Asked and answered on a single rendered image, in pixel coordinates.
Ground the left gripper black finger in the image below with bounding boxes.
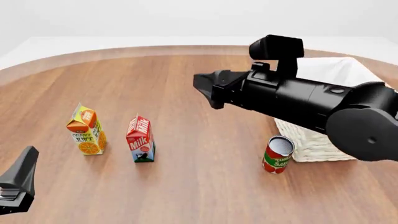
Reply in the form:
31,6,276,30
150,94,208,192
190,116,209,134
0,146,40,196

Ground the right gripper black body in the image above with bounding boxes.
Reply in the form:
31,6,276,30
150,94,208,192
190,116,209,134
212,73,249,110

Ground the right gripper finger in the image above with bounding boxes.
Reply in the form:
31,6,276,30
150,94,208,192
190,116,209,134
193,69,249,95
201,91,226,110

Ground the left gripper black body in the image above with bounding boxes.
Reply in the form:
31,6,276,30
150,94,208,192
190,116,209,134
0,183,35,215

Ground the red milk carton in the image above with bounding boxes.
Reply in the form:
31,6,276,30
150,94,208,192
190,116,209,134
125,113,156,164

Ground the white woven basket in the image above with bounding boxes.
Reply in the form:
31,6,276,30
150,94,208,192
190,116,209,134
273,56,398,163

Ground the orange juice carton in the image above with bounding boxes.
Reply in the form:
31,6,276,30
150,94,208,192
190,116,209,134
65,101,108,156

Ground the tomato sauce can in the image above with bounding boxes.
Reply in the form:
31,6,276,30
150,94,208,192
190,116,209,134
261,134,295,175

